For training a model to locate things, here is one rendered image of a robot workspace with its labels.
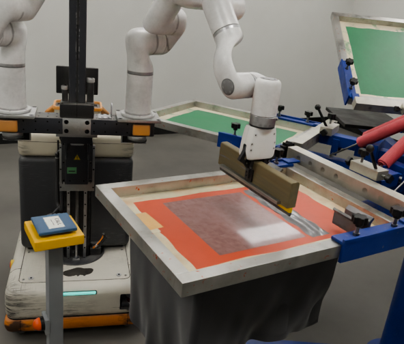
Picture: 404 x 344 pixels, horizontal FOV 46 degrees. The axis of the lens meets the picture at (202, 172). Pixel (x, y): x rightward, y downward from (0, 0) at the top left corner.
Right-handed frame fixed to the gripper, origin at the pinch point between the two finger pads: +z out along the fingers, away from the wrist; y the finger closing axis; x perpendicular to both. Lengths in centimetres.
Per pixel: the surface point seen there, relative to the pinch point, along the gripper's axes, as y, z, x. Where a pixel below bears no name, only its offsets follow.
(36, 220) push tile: 60, 13, -14
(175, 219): 22.9, 14.1, -5.0
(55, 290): 57, 33, -9
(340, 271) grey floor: -140, 110, -71
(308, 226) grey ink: -12.8, 13.4, 13.4
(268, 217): -5.6, 13.9, 3.3
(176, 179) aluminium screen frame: 12.2, 10.7, -25.3
